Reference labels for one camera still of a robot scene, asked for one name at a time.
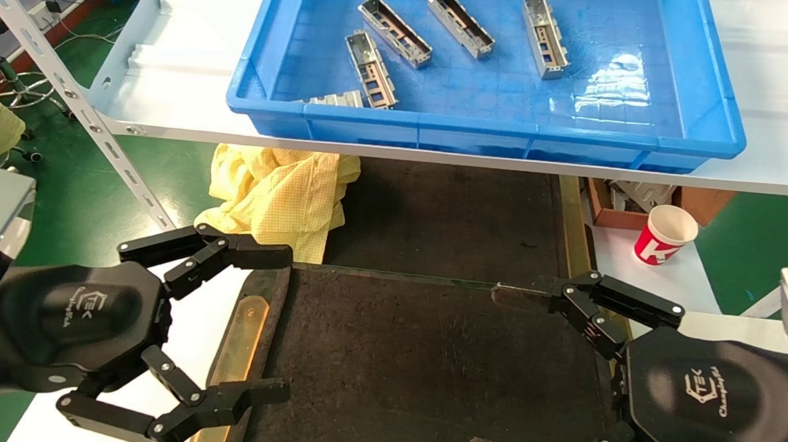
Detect white shelf upright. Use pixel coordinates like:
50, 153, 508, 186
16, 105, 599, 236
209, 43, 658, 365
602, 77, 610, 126
740, 239, 788, 321

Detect white floor cable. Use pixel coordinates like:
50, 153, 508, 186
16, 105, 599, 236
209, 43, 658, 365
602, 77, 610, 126
46, 0, 125, 46

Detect yellow cloth garment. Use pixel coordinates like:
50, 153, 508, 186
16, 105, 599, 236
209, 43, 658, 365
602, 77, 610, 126
192, 142, 363, 268

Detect brown cardboard box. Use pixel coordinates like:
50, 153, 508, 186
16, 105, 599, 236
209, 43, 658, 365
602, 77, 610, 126
583, 178, 738, 237

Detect grey metal brackets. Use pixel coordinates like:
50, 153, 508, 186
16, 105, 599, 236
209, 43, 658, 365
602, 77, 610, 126
608, 180, 676, 215

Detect grey slotted shelf upright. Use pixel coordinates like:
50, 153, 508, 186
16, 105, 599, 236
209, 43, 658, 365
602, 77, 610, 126
0, 0, 193, 232

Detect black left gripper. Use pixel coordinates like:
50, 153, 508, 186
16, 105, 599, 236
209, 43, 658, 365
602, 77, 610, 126
0, 211, 302, 442

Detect blue plastic bin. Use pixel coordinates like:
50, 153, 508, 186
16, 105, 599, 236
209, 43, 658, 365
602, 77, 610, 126
223, 0, 757, 178

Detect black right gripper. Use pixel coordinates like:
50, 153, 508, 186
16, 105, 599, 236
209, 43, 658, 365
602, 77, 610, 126
469, 263, 788, 442

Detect white power strip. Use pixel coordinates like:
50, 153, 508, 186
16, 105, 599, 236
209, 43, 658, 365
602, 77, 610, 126
28, 0, 63, 32

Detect red and white paper cup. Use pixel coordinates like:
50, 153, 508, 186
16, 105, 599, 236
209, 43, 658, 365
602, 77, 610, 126
632, 203, 701, 270

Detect grey metal channel part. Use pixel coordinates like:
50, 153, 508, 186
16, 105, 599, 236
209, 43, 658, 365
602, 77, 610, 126
354, 0, 437, 71
518, 0, 576, 82
421, 0, 499, 61
341, 29, 403, 110
298, 87, 366, 109

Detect black chair wheel base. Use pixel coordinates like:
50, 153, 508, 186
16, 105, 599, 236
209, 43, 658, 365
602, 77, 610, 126
6, 126, 45, 164

